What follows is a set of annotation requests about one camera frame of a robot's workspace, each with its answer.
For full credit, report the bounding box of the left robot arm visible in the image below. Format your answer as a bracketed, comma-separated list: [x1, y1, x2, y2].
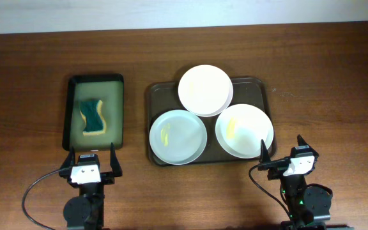
[59, 144, 123, 230]

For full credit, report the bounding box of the small black water tray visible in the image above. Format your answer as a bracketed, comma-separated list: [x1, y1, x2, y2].
[62, 73, 124, 151]

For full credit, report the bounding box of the green and yellow sponge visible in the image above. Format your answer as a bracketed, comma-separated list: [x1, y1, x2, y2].
[79, 99, 107, 136]

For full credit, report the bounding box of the pale blue plate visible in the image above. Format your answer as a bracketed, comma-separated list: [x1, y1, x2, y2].
[149, 109, 208, 165]

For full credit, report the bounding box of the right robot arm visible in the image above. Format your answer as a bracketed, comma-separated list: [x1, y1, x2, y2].
[252, 135, 333, 229]

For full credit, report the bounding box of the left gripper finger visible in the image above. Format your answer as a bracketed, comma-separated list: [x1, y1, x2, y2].
[59, 148, 75, 178]
[110, 143, 123, 177]

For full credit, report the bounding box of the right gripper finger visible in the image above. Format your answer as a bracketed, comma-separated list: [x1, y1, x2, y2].
[296, 134, 312, 150]
[258, 139, 290, 171]

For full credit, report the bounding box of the white green-tinted plate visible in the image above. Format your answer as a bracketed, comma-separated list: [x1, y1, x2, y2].
[215, 104, 274, 158]

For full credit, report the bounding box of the pink plate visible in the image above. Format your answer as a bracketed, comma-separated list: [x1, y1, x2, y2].
[178, 65, 234, 117]

